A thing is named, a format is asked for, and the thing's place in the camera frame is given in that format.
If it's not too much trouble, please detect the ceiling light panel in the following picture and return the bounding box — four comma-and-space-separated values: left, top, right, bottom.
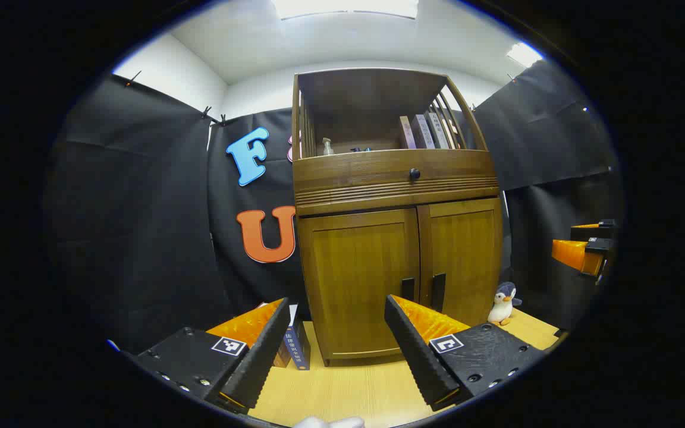
506, 42, 543, 68

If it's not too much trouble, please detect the white book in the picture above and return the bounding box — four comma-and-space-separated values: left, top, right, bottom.
426, 112, 451, 149

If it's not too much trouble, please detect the black backdrop cloth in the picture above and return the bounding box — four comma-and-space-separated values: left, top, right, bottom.
45, 59, 624, 354

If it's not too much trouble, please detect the dark blue book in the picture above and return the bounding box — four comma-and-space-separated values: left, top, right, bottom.
283, 321, 312, 371

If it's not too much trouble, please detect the wooden cabinet door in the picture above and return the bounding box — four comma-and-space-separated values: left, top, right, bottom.
298, 208, 422, 361
417, 197, 504, 328

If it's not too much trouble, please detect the grey book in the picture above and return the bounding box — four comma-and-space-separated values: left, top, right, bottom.
411, 114, 436, 149

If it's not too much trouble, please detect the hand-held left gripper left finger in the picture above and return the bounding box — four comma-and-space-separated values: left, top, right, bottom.
108, 297, 291, 415

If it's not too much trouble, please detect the wooden cabinet drawer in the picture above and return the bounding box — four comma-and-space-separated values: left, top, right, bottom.
293, 149, 499, 206

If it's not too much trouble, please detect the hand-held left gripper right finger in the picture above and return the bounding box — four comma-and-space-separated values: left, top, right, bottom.
384, 294, 548, 412

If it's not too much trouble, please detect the wooden double-door shoe cabinet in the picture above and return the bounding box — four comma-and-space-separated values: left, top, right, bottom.
291, 67, 505, 367

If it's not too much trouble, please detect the penguin plush toy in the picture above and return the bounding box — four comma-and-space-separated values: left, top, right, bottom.
488, 282, 523, 326

